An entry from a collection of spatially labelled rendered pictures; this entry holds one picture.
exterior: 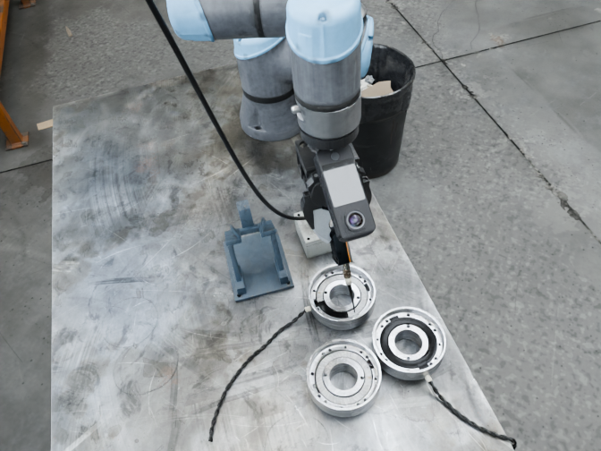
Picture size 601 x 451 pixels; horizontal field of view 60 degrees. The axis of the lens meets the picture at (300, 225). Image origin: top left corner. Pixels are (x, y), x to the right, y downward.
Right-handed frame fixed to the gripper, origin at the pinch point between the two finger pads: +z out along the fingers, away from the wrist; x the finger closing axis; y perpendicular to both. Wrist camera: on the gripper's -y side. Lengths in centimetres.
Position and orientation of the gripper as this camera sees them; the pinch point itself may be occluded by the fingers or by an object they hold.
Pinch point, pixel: (338, 237)
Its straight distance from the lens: 76.8
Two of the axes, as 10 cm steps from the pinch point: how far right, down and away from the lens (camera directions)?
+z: 0.8, 6.3, 7.7
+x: -9.6, 2.4, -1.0
